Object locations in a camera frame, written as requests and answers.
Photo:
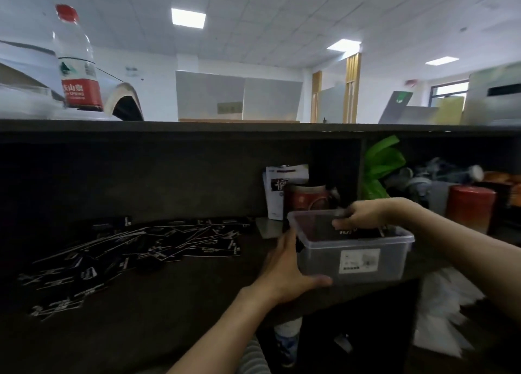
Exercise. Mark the person's right hand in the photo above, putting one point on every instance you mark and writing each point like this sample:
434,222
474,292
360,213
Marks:
368,214

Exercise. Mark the person's left hand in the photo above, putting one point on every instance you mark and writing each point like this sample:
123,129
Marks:
279,276

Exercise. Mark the person's left thumb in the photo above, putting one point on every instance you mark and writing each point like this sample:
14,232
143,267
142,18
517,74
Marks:
316,281

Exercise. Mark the person's right fingers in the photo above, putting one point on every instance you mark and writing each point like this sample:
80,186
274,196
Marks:
346,221

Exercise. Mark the clear plastic storage box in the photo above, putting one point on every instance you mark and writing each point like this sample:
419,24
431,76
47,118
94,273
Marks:
358,259

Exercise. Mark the person's right forearm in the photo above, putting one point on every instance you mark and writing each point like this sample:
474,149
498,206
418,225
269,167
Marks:
460,255

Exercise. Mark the person's left forearm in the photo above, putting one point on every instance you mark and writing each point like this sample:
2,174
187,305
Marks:
228,337

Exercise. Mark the black card bundle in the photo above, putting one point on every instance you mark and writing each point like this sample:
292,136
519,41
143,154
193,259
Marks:
325,229

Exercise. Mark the red drink can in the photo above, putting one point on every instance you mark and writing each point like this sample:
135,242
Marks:
307,198

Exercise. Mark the white plastic bottle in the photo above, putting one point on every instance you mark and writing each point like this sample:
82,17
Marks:
287,339

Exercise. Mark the green plastic bag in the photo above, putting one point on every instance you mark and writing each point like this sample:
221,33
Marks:
380,162

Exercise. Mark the grey paper sheet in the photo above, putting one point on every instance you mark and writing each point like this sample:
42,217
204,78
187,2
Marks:
269,228

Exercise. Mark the white carton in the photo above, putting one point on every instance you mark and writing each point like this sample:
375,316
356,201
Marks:
274,190

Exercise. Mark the grey clutter of bottles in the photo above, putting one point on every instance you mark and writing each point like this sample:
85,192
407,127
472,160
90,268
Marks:
431,178

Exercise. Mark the striped grey clothing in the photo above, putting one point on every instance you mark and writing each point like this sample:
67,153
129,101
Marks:
254,357

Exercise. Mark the grey leaning board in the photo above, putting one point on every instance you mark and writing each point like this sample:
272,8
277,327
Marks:
401,111

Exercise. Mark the red tin canister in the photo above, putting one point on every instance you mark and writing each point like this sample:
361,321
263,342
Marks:
470,209

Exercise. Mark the wooden pillar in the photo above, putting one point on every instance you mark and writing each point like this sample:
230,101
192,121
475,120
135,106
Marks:
316,97
351,88

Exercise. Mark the white plastic bag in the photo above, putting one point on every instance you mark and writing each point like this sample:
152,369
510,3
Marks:
445,304

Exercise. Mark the white partition panel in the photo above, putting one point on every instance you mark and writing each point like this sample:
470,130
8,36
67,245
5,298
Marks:
209,95
272,99

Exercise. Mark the yellow board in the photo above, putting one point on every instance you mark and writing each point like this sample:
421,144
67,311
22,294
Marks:
451,111

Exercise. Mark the orange packet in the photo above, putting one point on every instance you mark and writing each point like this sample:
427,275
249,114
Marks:
502,186

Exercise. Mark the window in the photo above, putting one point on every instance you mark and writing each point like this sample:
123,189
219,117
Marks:
449,93

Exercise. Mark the square ceiling light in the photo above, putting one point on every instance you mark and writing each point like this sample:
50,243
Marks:
442,60
344,45
188,18

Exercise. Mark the pile of black cards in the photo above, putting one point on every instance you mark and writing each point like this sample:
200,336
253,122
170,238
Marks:
134,247

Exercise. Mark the dark wooden shelf unit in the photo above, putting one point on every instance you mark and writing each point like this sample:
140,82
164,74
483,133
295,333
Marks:
163,170

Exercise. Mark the grey appliance casing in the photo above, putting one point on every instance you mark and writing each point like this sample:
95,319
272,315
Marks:
492,97

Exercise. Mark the red-capped water bottle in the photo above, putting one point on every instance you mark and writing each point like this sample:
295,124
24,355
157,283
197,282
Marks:
79,72

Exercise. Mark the white car body model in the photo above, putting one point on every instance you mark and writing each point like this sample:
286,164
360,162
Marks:
24,80

